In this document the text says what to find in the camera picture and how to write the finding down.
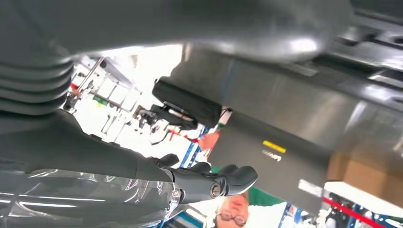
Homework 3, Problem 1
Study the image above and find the stainless steel workbench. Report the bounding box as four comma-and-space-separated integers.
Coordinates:
170, 44, 403, 158

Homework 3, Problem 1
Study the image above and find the grey case with yellow label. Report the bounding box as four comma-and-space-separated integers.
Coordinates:
208, 112, 331, 215

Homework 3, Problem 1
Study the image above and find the person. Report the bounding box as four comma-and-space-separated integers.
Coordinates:
204, 163, 288, 228

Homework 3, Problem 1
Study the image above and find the red barrier belt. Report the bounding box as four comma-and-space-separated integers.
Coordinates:
321, 196, 388, 228

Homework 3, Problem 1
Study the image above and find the brown cardboard box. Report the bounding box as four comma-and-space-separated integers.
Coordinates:
326, 152, 403, 209

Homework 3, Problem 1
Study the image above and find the blue metal rack frame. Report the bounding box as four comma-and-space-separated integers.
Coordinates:
179, 125, 210, 167

